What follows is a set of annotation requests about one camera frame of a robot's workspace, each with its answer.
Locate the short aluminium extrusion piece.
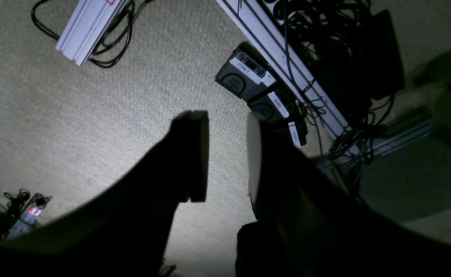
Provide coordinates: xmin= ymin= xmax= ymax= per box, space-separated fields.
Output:
xmin=55 ymin=0 xmax=129 ymax=65

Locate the black cable bundle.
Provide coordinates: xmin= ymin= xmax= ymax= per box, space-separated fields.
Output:
xmin=266 ymin=0 xmax=405 ymax=127

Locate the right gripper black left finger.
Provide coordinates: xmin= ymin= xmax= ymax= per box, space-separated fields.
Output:
xmin=0 ymin=110 xmax=210 ymax=277

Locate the grey power supply box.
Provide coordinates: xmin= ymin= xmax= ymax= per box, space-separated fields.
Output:
xmin=215 ymin=42 xmax=278 ymax=102
xmin=248 ymin=89 xmax=297 ymax=122

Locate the power strip on floor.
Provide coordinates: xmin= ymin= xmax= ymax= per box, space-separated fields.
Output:
xmin=6 ymin=193 xmax=53 ymax=241

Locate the aluminium extrusion rail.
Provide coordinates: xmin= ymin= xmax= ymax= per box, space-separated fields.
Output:
xmin=218 ymin=0 xmax=352 ymax=139

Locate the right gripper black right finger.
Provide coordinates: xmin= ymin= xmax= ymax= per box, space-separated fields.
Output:
xmin=236 ymin=112 xmax=451 ymax=277

